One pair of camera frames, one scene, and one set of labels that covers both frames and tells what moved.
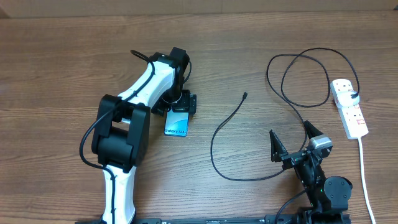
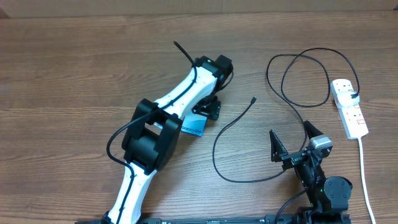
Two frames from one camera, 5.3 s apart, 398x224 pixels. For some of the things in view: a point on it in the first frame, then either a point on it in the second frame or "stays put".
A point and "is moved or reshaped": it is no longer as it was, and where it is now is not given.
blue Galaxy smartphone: x=176 y=123 is moved or reshaped
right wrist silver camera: x=323 y=144 stays put
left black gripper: x=186 y=102 -> x=209 y=109
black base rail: x=270 y=220 stays put
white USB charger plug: x=345 y=99 stays put
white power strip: x=352 y=116 stays put
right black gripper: x=278 y=153 stays put
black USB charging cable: x=295 y=56 -> x=237 y=118
